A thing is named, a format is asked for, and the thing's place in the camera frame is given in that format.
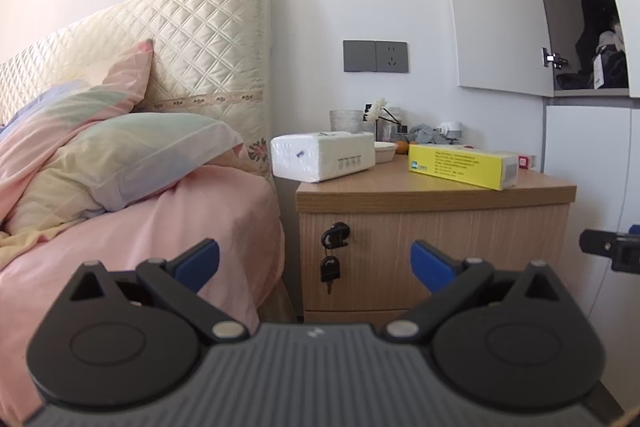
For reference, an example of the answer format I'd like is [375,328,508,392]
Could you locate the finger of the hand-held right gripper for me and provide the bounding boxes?
[580,224,640,273]

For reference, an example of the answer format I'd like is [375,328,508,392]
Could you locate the black key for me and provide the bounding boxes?
[322,222,351,251]
[320,256,342,295]

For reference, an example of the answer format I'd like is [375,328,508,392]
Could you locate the pastel striped pillow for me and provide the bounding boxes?
[5,112,246,238]

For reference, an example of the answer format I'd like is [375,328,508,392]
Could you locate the white tissue pack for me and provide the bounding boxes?
[270,131,376,184]

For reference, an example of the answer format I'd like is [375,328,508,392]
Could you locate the pink bed sheet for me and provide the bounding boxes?
[0,164,286,425]

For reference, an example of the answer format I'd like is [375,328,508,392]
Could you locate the wooden nightstand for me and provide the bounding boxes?
[295,152,578,325]

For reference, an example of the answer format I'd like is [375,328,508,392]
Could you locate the clear glass cup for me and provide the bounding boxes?
[329,109,364,134]

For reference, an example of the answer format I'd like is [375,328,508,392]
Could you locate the dark clothes in wardrobe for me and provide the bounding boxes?
[555,0,628,90]

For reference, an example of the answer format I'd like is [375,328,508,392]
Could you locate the white wardrobe lower door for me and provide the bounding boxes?
[542,104,640,268]

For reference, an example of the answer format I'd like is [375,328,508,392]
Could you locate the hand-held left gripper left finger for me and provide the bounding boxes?
[69,238,249,343]

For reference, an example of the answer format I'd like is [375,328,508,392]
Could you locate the grey wall socket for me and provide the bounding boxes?
[375,41,409,74]

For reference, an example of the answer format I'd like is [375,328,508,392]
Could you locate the long yellow box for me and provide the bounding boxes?
[408,143,519,192]

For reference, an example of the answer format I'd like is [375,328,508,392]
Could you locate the cream quilted headboard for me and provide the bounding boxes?
[0,0,275,188]

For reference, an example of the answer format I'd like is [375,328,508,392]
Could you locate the grey wall switch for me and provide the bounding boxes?
[343,40,377,72]

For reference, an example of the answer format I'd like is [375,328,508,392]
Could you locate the wooden drawer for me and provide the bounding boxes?
[299,204,571,313]

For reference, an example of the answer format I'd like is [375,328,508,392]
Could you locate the metal door hinge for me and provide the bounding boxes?
[541,47,568,70]

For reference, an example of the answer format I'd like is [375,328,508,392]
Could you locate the pink pastel pillow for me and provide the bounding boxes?
[0,38,155,233]

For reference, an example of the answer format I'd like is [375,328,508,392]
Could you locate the grey cloth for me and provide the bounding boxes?
[410,123,441,144]

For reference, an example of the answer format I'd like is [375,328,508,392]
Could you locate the black hanging key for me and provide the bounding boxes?
[320,256,342,295]

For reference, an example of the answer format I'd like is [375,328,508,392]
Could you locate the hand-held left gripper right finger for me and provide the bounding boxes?
[385,241,564,342]

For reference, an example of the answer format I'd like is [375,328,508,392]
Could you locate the white dish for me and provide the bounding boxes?
[374,140,399,164]

